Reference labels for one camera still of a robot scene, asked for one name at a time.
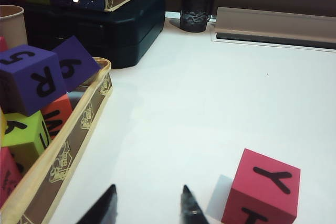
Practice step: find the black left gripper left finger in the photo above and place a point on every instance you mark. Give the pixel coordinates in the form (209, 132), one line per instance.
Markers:
(105, 208)

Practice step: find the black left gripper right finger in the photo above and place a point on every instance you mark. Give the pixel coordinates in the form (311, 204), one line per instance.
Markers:
(190, 211)

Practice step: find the red foam block with T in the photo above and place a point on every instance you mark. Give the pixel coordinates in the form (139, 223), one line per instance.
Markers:
(262, 195)

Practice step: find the beige patterned open cardboard box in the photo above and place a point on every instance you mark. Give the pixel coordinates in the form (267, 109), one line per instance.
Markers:
(65, 155)

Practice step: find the red foam block with scribble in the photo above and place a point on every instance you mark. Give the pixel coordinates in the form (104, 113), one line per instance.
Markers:
(8, 171)

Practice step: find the orange foam block with W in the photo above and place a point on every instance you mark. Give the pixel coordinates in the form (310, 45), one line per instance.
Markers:
(56, 113)

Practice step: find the lime green block with 6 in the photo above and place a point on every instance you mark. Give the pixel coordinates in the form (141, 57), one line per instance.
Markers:
(21, 134)

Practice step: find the purple foam block with 6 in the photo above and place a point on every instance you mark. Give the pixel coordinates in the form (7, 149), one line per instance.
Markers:
(76, 69)

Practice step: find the purple foam block with R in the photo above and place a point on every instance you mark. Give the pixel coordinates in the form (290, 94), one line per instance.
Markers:
(31, 77)

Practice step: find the dark blue plastic case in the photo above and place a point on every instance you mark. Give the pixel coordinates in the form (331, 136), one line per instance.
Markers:
(118, 37)

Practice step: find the pink foam block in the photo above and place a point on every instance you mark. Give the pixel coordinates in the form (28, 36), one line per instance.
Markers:
(2, 44)

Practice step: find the beige paper cup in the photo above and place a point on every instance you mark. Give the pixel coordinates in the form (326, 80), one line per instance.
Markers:
(13, 30)

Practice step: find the black mug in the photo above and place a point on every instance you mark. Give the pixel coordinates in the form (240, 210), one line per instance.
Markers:
(194, 6)

